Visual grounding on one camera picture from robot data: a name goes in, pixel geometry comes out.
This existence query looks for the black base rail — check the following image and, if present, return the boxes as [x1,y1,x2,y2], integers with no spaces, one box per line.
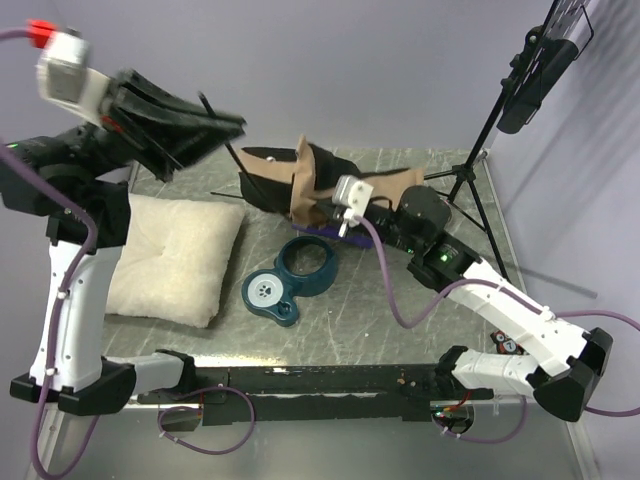
[137,364,493,426]

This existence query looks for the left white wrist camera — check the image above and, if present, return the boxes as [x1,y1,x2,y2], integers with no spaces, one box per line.
[27,19,110,126]

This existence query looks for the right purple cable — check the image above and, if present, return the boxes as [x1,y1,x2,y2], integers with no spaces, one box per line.
[357,214,640,445]

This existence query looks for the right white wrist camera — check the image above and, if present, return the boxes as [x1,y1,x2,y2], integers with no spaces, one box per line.
[332,175,374,238]

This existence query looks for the tan fabric pet tent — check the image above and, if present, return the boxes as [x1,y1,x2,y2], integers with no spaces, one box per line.
[237,136,424,227]

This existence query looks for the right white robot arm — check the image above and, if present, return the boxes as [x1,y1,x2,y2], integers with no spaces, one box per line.
[332,175,613,422]

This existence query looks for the white fluffy cushion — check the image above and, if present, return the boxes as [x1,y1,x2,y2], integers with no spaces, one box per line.
[106,194,245,329]

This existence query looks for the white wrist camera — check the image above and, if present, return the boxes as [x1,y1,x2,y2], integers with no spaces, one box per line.
[332,175,374,238]
[27,19,110,126]

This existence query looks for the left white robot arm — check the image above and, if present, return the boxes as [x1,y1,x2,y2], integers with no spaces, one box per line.
[1,70,245,416]

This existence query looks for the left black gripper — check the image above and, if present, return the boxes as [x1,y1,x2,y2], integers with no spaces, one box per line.
[61,66,246,182]

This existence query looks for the aluminium frame rail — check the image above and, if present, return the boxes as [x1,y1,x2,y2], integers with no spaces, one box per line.
[47,394,596,480]

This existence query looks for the teal pet feeder stand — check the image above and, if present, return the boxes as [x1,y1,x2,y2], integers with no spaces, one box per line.
[241,236,338,328]

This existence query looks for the black tripod stand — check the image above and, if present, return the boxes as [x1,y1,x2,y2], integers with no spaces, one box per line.
[424,77,514,279]

